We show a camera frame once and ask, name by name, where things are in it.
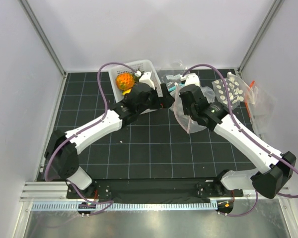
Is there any orange toy pineapple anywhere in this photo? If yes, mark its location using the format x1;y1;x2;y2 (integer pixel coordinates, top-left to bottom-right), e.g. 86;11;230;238
116;69;144;92

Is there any pink-zipper clear zip bag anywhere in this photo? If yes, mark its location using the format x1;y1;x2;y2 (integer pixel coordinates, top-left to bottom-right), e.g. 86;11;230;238
170;83;216;134

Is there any white perforated plastic basket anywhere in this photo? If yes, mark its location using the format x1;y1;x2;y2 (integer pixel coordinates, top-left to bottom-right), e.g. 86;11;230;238
108;59;164;115

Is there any yellow toy banana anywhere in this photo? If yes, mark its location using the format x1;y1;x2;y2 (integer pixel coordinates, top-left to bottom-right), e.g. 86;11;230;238
122;89;131;96

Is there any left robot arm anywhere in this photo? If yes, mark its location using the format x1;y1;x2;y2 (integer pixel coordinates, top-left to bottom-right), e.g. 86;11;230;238
44;83;175;198

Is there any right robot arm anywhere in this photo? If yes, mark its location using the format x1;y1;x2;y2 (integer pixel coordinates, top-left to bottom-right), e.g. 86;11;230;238
179;84;297;199

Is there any blue-zipper clear zip bag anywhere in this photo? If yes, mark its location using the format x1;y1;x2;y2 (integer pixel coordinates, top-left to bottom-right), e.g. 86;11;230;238
157;67;188;92

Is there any white-dotted clear zip bag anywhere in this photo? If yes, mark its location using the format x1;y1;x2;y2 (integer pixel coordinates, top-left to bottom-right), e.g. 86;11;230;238
212;72;254;110

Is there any orange-zipper clear zip bag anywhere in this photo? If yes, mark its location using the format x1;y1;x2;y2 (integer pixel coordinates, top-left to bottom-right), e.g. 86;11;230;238
245;81;277;136

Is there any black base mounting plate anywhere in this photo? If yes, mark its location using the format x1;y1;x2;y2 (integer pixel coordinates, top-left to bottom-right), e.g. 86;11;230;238
81;178;243;204

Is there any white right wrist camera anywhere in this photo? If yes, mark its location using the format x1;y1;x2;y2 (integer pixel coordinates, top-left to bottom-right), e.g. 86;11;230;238
181;73;200;87

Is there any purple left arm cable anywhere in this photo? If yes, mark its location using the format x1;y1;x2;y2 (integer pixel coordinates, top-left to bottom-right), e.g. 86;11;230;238
44;62;140;183

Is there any slotted cable duct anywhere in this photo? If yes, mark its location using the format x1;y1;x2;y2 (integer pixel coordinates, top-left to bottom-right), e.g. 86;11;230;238
31;200;218;212

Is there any aluminium frame rail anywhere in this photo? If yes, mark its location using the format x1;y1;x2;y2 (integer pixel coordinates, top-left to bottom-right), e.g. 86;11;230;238
19;180;72;202

